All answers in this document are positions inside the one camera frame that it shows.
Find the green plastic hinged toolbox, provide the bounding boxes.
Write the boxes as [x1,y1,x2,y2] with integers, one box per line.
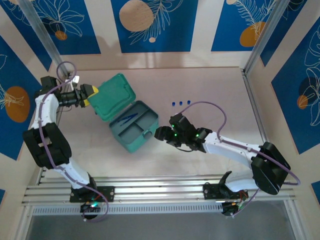
[87,72,160,154]

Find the green compartment tray insert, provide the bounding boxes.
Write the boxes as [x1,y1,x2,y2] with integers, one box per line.
[109,101,158,146]

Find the blue plastic tweezers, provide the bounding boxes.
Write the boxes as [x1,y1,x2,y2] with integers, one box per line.
[119,112,139,125]

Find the black right gripper cable loop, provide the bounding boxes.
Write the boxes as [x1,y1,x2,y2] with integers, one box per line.
[174,144,198,153]

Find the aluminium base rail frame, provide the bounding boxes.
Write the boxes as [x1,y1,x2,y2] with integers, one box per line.
[21,174,297,208]

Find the aluminium frame post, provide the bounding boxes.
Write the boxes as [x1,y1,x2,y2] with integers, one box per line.
[243,0,296,76]
[18,0,72,78]

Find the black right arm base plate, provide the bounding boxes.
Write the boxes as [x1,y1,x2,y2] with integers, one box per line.
[202,182,249,201]

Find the grey slotted cable duct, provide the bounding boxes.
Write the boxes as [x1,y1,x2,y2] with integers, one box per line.
[31,202,226,216]

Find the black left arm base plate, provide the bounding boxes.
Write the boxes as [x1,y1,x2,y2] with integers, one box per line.
[69,186,116,203]

